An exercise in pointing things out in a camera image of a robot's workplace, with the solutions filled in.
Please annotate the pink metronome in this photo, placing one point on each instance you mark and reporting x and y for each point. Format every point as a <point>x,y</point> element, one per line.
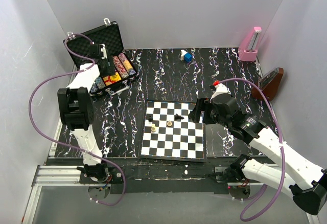
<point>248,48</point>

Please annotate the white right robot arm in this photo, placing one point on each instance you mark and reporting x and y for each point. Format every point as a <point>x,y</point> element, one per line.
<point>304,181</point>

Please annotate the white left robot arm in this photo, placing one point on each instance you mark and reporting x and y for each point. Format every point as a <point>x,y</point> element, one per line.
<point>77,113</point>

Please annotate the black white chessboard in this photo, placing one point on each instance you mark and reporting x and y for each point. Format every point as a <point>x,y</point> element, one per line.
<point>183,141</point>

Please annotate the black aluminium poker case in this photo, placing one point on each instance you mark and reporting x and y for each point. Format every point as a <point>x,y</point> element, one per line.
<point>107,34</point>

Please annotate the red poker chip row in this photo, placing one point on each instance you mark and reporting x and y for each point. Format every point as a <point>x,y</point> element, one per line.
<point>120,68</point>

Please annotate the blue cube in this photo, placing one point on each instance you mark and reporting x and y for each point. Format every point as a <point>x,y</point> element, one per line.
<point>187,57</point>

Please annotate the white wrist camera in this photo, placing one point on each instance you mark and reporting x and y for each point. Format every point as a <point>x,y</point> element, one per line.
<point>219,88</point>
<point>103,52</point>

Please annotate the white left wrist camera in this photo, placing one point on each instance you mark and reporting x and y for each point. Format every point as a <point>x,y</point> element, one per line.
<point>103,52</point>

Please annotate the purple yellow chip row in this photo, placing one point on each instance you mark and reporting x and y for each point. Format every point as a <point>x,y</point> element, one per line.
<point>127,65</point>

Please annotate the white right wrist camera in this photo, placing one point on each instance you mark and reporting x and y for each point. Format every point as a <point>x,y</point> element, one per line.
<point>219,88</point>

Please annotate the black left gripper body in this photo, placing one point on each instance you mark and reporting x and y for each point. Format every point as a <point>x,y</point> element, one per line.
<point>109,69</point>

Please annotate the white king chess piece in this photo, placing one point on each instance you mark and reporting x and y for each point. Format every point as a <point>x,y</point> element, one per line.
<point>153,128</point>

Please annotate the black bishop lying down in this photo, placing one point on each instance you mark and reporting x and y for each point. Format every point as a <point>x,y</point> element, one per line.
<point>178,117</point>

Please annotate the brown wooden metronome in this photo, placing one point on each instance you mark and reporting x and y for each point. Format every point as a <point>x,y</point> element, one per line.
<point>269,83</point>

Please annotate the blue chip stack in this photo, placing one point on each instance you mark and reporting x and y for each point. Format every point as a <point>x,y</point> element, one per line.
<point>131,72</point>

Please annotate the white small block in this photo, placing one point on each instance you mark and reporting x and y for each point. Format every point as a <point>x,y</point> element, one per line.
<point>182,54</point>

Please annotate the red yellow card deck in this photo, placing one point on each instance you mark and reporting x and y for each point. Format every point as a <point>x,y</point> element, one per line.
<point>108,81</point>

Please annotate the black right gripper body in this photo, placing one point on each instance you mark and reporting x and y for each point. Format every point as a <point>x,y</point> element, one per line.
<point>210,116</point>

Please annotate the green light blue chip row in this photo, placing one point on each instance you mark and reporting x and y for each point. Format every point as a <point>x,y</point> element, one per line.
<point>97,87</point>

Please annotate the yellow round button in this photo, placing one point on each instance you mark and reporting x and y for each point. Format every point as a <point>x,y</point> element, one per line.
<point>115,77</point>

